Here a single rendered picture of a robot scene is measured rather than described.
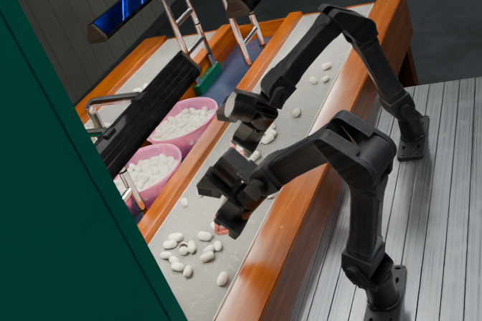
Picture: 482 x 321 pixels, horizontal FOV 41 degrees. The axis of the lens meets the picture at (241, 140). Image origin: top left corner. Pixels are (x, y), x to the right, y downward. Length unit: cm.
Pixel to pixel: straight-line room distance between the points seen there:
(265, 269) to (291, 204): 22
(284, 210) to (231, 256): 17
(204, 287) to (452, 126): 83
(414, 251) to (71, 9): 384
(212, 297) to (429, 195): 58
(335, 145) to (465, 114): 87
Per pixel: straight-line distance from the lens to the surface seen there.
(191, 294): 148
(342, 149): 108
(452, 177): 167
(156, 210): 176
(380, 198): 117
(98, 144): 140
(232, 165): 131
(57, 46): 473
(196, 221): 169
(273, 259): 143
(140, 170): 204
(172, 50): 288
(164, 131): 220
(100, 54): 510
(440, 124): 188
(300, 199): 157
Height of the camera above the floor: 167
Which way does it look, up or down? 28 degrees down
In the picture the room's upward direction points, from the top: 22 degrees counter-clockwise
